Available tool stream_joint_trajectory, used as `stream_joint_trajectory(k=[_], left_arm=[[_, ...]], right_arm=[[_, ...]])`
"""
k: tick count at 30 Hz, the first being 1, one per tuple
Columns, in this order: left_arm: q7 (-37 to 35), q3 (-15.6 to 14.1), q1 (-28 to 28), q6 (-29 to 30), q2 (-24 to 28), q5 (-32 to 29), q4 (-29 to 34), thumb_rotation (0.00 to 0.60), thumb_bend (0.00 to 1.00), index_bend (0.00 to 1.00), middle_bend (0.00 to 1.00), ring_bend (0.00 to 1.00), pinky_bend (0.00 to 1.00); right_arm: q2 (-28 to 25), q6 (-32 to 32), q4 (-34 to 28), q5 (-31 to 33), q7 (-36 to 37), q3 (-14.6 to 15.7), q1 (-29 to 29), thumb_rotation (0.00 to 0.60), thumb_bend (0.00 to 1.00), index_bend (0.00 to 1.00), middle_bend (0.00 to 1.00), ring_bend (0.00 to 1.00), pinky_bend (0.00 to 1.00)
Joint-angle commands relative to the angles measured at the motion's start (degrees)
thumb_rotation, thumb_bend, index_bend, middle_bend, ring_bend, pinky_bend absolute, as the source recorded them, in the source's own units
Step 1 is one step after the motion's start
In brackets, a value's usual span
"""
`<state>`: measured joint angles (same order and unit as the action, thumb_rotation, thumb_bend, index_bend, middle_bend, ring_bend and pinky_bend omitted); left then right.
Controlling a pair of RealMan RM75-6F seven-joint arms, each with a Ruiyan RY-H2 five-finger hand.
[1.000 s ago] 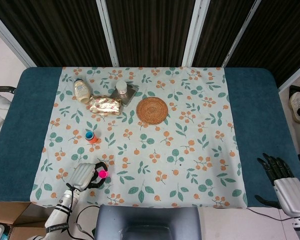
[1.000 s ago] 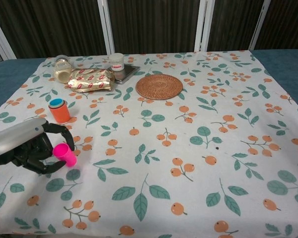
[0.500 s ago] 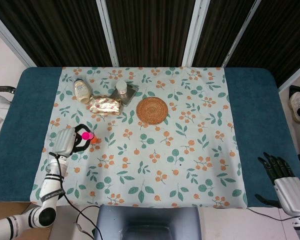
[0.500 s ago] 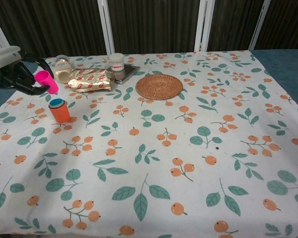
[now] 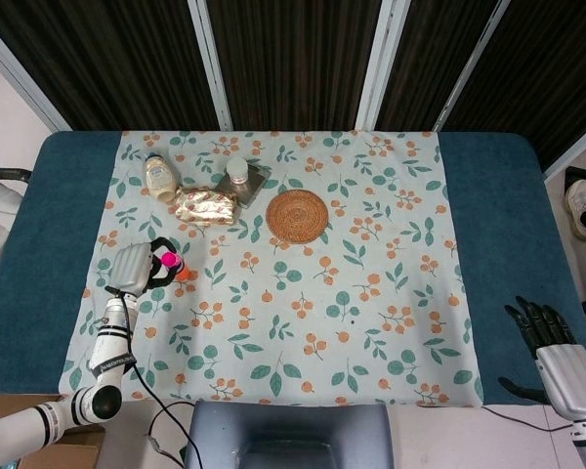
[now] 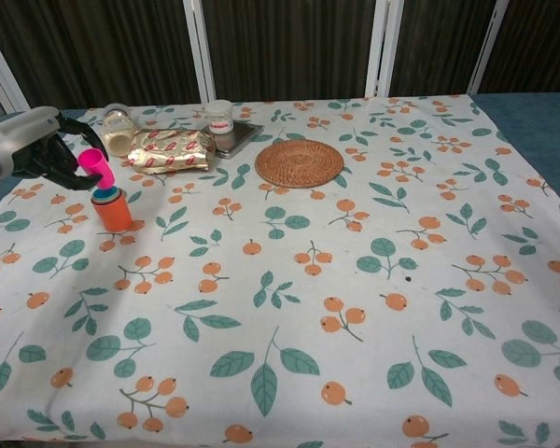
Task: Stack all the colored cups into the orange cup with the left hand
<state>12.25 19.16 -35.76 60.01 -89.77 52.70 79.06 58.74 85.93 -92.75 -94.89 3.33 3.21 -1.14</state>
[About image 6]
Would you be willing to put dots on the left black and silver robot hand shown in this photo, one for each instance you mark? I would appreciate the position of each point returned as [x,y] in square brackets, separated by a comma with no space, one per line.
[23,133]

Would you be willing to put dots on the pink plastic cup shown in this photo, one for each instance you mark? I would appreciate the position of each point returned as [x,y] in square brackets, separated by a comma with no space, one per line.
[98,163]

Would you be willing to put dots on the light blue plastic cup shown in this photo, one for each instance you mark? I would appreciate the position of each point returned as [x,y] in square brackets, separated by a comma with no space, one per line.
[96,195]

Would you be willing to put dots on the clear jar of beige powder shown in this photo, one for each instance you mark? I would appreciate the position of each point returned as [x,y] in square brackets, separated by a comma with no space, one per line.
[117,135]

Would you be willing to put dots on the dark folding screen panel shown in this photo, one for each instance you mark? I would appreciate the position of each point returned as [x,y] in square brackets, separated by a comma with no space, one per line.
[429,46]
[532,42]
[289,46]
[98,46]

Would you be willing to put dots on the orange plastic cup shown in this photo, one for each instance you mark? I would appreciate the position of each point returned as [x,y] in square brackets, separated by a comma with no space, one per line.
[112,217]

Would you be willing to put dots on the golden foil snack bag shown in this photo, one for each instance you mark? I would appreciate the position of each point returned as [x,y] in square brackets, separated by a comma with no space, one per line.
[172,151]

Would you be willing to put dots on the small white-lidded jar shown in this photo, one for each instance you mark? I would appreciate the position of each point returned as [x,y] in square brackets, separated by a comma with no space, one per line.
[219,119]

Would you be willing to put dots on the round woven rattan coaster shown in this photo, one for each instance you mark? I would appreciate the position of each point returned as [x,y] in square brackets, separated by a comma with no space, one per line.
[299,163]

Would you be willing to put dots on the floral print tablecloth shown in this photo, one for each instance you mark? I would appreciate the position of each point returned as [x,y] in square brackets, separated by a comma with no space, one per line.
[354,289]

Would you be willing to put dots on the teal blue table cover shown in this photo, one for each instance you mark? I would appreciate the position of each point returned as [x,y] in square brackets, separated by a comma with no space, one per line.
[532,126]

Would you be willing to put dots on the white partition frame post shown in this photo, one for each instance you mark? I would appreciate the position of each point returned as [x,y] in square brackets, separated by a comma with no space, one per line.
[2,65]

